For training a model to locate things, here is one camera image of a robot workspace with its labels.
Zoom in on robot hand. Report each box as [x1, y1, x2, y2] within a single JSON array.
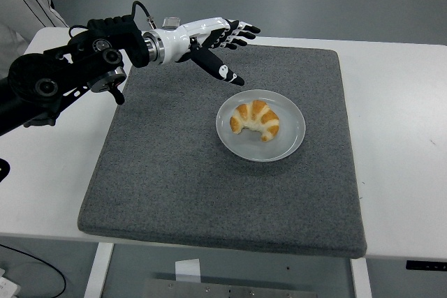
[[157, 16, 261, 87]]

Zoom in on croissant bread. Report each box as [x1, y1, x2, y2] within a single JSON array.
[[229, 99, 280, 142]]

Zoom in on white round plate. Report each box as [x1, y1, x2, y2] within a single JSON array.
[[215, 89, 307, 163]]

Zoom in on grey metal plate with screws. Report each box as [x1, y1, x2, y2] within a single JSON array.
[[141, 278, 317, 298]]

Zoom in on grey felt mat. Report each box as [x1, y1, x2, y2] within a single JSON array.
[[77, 36, 367, 260]]

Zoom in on person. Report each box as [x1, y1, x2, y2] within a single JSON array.
[[0, 0, 69, 80]]

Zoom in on white table leg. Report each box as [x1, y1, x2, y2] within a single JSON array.
[[83, 241, 115, 298], [350, 258, 373, 298]]

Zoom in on white device on floor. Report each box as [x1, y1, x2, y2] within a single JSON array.
[[0, 268, 21, 298]]

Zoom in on black table control panel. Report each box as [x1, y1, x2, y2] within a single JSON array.
[[405, 260, 447, 271]]

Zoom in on black floor cable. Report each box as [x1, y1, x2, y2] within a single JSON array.
[[0, 244, 67, 298]]

